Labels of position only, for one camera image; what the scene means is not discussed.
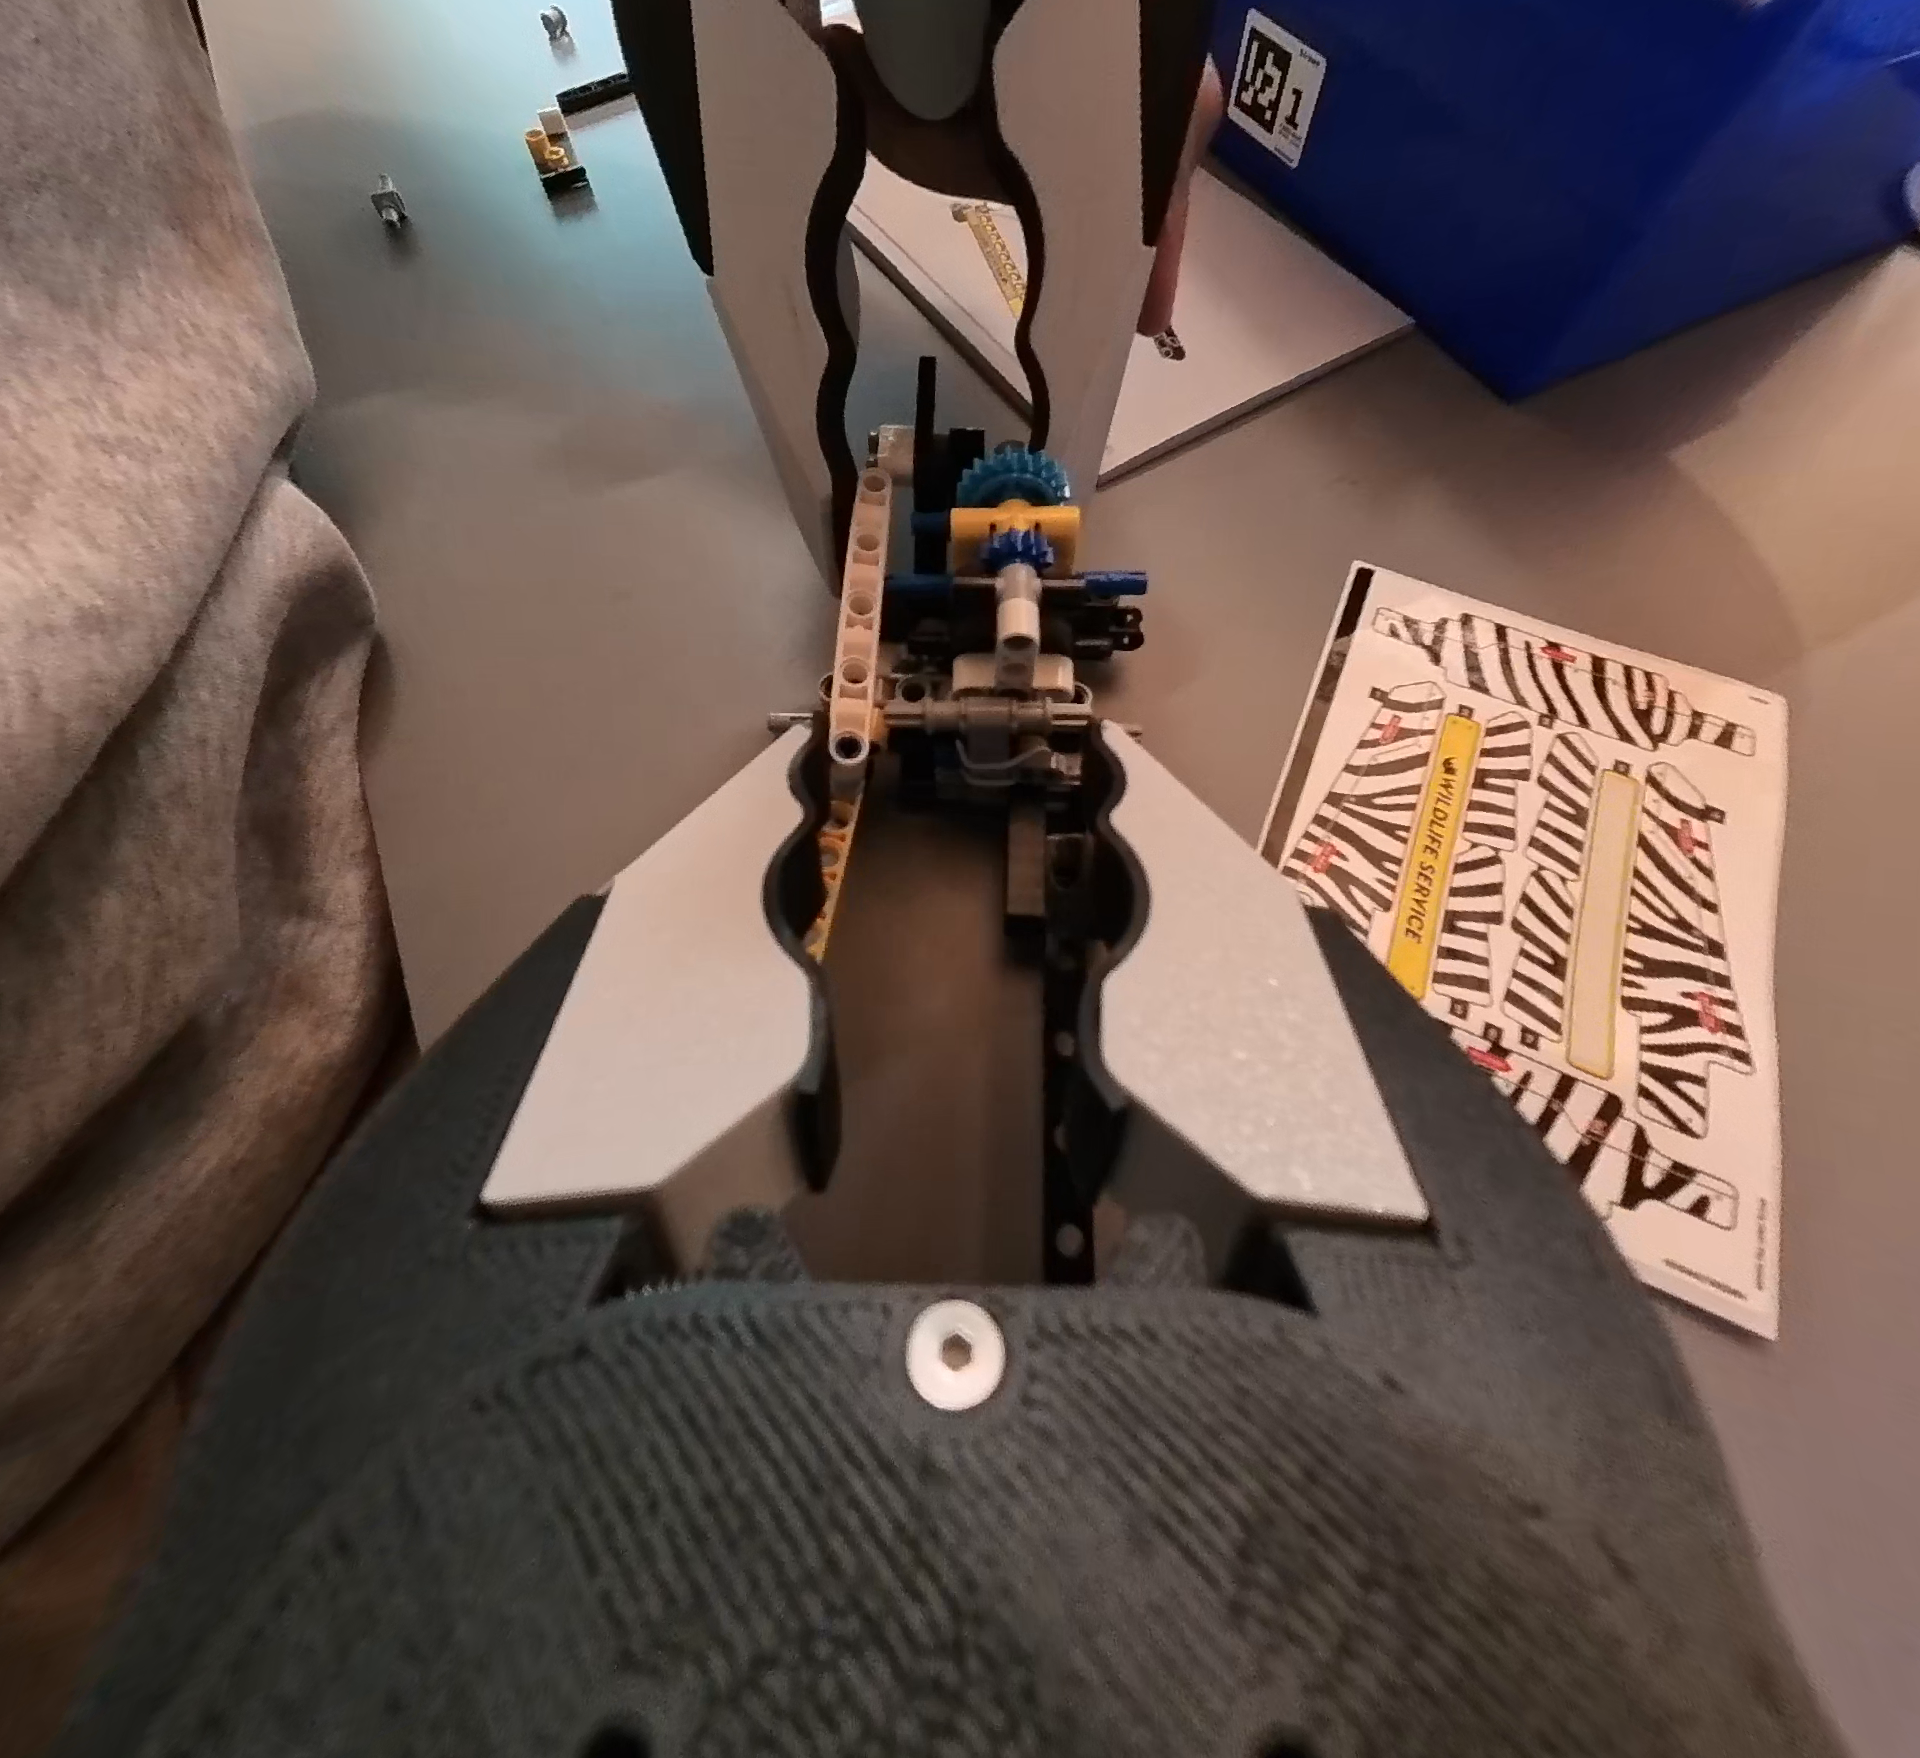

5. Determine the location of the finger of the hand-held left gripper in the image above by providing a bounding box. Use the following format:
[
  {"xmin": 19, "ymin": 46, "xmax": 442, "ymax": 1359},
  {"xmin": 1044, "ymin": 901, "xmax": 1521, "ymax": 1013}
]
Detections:
[
  {"xmin": 982, "ymin": 0, "xmax": 1160, "ymax": 489},
  {"xmin": 689, "ymin": 0, "xmax": 872, "ymax": 592}
]

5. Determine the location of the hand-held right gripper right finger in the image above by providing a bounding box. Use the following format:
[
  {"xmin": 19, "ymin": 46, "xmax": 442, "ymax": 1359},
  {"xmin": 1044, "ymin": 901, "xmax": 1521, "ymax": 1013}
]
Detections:
[{"xmin": 1074, "ymin": 719, "xmax": 1431, "ymax": 1302}]

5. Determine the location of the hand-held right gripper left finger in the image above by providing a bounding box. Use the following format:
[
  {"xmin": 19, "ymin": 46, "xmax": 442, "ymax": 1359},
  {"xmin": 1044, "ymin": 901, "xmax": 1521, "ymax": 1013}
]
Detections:
[{"xmin": 481, "ymin": 742, "xmax": 846, "ymax": 1283}]

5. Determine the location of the multicoloured lego gear assembly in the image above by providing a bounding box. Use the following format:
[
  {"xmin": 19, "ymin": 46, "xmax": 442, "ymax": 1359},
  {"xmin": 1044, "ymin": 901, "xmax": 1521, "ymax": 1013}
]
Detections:
[{"xmin": 762, "ymin": 355, "xmax": 1154, "ymax": 1287}]

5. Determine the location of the person's left hand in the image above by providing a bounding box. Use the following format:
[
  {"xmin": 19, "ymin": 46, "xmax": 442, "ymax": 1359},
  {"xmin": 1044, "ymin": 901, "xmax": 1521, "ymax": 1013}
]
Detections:
[{"xmin": 1135, "ymin": 62, "xmax": 1209, "ymax": 343}]

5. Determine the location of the printed instruction sheet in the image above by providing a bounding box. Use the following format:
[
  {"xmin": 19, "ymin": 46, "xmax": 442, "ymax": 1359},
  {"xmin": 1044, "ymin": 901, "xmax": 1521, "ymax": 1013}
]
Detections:
[{"xmin": 1257, "ymin": 560, "xmax": 1791, "ymax": 1340}]

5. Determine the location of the blue plastic bin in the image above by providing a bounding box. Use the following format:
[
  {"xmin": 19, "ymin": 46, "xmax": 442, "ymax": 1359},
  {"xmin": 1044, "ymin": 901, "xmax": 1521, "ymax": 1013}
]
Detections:
[{"xmin": 1200, "ymin": 0, "xmax": 1920, "ymax": 402}]

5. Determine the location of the person in grey sweater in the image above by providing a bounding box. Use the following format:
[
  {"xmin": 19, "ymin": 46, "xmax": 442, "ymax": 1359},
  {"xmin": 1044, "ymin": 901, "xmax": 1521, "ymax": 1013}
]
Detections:
[{"xmin": 0, "ymin": 0, "xmax": 419, "ymax": 1550}]

